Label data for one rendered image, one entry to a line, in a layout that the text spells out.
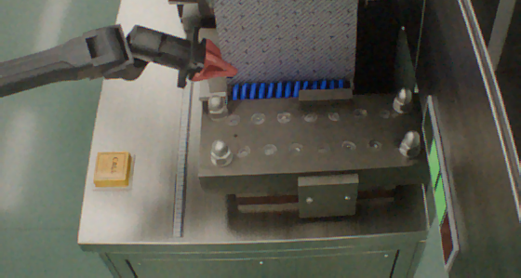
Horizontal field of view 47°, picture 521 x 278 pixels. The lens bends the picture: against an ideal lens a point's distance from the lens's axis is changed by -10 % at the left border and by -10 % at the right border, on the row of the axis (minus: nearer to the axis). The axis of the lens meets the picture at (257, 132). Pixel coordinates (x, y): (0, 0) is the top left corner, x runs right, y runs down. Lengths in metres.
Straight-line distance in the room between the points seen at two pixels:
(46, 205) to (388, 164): 1.60
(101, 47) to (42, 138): 1.57
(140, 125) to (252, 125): 0.30
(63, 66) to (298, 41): 0.40
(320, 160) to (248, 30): 0.25
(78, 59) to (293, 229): 0.48
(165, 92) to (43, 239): 1.12
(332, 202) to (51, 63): 0.53
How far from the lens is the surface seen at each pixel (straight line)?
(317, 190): 1.09
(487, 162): 0.68
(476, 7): 0.74
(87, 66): 1.07
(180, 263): 1.27
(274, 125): 1.14
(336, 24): 1.10
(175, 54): 1.12
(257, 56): 1.15
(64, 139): 2.58
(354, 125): 1.14
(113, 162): 1.28
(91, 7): 3.09
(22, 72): 1.05
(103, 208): 1.25
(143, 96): 1.39
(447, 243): 0.85
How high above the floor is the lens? 1.93
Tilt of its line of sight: 53 degrees down
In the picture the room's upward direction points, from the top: 7 degrees counter-clockwise
